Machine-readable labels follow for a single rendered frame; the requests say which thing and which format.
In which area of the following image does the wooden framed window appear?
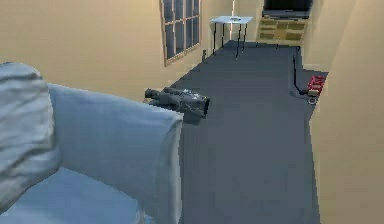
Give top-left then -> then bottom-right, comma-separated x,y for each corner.
159,0 -> 203,67

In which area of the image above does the pale blue sofa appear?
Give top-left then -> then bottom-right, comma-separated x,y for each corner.
0,61 -> 185,224

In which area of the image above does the white table with black legs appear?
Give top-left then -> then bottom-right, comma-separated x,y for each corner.
209,15 -> 254,60

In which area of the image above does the light wooden television stand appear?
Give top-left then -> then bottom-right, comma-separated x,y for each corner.
256,17 -> 310,47

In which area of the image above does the red vacuum cleaner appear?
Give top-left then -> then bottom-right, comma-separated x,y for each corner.
291,45 -> 327,106

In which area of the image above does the black television set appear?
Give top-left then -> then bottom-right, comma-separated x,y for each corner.
261,0 -> 314,20

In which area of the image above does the dark grey video camera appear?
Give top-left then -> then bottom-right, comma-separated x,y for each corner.
144,86 -> 211,120

